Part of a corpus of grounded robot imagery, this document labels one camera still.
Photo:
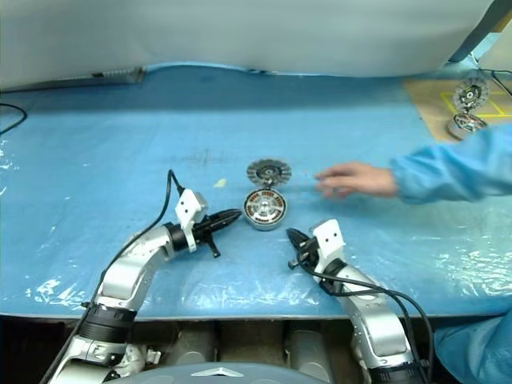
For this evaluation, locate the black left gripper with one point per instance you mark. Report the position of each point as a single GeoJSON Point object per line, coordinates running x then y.
{"type": "Point", "coordinates": [203, 231]}

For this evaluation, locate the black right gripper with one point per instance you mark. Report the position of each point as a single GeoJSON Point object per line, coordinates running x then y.
{"type": "Point", "coordinates": [308, 256]}

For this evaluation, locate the black-rimmed silver spoked rotor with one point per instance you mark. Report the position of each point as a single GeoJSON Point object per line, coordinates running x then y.
{"type": "Point", "coordinates": [265, 206]}

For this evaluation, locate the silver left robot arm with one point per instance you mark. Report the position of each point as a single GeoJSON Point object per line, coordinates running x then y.
{"type": "Point", "coordinates": [128, 272]}

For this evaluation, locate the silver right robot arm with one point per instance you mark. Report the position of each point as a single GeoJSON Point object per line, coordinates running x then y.
{"type": "Point", "coordinates": [376, 320]}

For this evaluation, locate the blue-sleeved person's forearm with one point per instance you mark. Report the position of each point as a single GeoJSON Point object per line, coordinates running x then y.
{"type": "Point", "coordinates": [452, 168]}

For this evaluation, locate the gray motor stator housing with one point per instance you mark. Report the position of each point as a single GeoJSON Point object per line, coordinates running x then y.
{"type": "Point", "coordinates": [266, 227]}

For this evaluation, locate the gray finned motor cover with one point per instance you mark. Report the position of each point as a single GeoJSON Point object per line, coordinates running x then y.
{"type": "Point", "coordinates": [269, 173]}

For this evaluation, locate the silver motor housing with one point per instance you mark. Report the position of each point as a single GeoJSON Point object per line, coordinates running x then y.
{"type": "Point", "coordinates": [466, 123]}

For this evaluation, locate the motor stator on cardboard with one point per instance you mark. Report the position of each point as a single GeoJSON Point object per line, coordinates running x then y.
{"type": "Point", "coordinates": [471, 93]}

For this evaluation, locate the person's bare hand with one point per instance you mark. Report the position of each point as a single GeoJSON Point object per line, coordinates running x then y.
{"type": "Point", "coordinates": [360, 178]}

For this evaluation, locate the small beige tape piece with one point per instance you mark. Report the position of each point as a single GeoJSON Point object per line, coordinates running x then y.
{"type": "Point", "coordinates": [219, 183]}

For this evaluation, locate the gray rounded cylinder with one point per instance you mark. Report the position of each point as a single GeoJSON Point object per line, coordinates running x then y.
{"type": "Point", "coordinates": [308, 348]}
{"type": "Point", "coordinates": [192, 344]}

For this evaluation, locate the blue plastic table cover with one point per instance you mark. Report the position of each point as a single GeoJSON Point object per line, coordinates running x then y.
{"type": "Point", "coordinates": [120, 160]}

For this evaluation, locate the gray robot torso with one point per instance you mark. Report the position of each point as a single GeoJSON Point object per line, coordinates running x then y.
{"type": "Point", "coordinates": [180, 376]}

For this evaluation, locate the gray power strip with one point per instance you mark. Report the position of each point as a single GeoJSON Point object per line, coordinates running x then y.
{"type": "Point", "coordinates": [116, 74]}

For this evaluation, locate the brown cardboard mat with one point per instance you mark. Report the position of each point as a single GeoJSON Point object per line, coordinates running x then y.
{"type": "Point", "coordinates": [428, 104]}

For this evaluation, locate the white backdrop sheet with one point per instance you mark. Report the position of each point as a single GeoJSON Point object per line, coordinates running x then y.
{"type": "Point", "coordinates": [240, 32]}

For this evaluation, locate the blue gown person body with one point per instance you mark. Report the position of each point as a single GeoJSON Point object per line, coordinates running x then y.
{"type": "Point", "coordinates": [476, 352]}

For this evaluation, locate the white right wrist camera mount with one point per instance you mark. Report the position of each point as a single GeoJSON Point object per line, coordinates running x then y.
{"type": "Point", "coordinates": [328, 240]}

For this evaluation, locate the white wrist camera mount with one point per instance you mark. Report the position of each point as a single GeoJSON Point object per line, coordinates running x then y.
{"type": "Point", "coordinates": [328, 240]}
{"type": "Point", "coordinates": [191, 208]}

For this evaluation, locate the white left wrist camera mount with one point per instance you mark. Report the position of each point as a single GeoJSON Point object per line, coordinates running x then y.
{"type": "Point", "coordinates": [191, 208]}

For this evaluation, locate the gray slanted frame post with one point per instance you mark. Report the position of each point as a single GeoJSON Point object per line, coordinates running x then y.
{"type": "Point", "coordinates": [476, 36]}

